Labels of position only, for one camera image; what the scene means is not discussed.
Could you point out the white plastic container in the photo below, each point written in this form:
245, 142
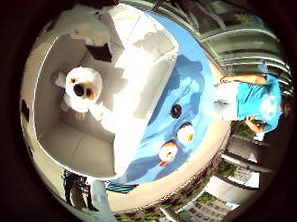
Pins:
105, 98

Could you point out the blue table cloth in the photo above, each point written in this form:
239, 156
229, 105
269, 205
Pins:
186, 93

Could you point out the person in teal shirt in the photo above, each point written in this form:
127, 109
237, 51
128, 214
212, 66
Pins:
256, 100

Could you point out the black round cap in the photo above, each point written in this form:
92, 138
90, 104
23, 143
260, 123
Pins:
176, 111

